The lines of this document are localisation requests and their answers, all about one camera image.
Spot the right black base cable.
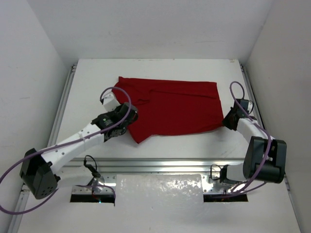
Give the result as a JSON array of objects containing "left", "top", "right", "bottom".
[{"left": 209, "top": 164, "right": 223, "bottom": 186}]

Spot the aluminium rail frame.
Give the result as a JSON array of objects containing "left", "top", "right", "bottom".
[{"left": 9, "top": 59, "right": 299, "bottom": 233}]

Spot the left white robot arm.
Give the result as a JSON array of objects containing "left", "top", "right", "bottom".
[{"left": 20, "top": 102, "right": 138, "bottom": 200}]

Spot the left black base cable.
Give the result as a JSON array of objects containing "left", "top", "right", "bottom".
[{"left": 82, "top": 155, "right": 103, "bottom": 178}]

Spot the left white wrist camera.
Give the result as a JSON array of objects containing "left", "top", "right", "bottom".
[{"left": 101, "top": 91, "right": 120, "bottom": 112}]

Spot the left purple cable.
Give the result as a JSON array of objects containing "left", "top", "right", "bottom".
[{"left": 0, "top": 86, "right": 133, "bottom": 215}]

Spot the black base cable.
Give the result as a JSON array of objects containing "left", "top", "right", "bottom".
[
  {"left": 209, "top": 164, "right": 223, "bottom": 186},
  {"left": 82, "top": 155, "right": 103, "bottom": 178}
]

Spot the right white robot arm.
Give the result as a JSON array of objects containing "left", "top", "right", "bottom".
[{"left": 219, "top": 99, "right": 287, "bottom": 184}]

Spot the red t-shirt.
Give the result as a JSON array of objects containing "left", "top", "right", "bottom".
[{"left": 113, "top": 77, "right": 224, "bottom": 143}]

